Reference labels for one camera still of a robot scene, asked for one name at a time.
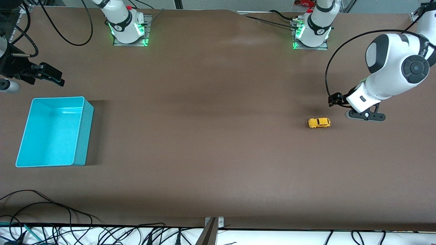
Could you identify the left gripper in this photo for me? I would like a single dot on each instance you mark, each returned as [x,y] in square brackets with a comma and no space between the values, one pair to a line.
[338,99]

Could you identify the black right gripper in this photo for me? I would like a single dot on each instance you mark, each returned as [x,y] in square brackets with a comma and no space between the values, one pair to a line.
[14,65]

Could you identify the yellow beetle toy car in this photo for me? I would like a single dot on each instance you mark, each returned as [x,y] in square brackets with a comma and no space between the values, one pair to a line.
[320,123]

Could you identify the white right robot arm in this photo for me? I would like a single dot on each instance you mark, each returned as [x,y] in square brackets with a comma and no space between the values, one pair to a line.
[122,20]

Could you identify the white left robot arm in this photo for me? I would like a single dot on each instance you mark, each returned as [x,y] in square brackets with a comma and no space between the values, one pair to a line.
[391,68]

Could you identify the teal plastic bin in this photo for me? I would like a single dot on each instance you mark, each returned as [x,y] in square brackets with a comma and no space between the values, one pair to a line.
[51,136]

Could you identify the red object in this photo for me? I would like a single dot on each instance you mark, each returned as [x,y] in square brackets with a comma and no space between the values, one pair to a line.
[305,2]

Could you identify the white lower shelf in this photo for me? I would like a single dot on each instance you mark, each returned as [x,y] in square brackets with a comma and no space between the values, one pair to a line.
[272,238]

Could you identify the teal pen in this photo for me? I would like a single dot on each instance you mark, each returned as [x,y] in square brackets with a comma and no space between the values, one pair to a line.
[32,232]

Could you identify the black plug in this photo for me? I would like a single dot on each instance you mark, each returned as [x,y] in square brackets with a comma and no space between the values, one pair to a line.
[150,240]
[177,239]

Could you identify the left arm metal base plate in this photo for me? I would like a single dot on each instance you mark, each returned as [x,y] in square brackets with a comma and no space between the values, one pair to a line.
[320,48]

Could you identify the aluminium frame profile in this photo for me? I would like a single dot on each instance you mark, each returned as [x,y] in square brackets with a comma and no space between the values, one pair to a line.
[414,15]
[29,7]
[347,5]

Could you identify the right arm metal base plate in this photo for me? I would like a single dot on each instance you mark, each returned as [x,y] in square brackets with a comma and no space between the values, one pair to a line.
[149,27]

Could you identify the black frame bars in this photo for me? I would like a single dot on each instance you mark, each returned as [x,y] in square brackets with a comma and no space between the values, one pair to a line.
[177,3]

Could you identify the metal table clamp bracket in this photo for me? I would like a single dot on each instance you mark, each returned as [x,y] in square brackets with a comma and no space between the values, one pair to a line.
[211,234]

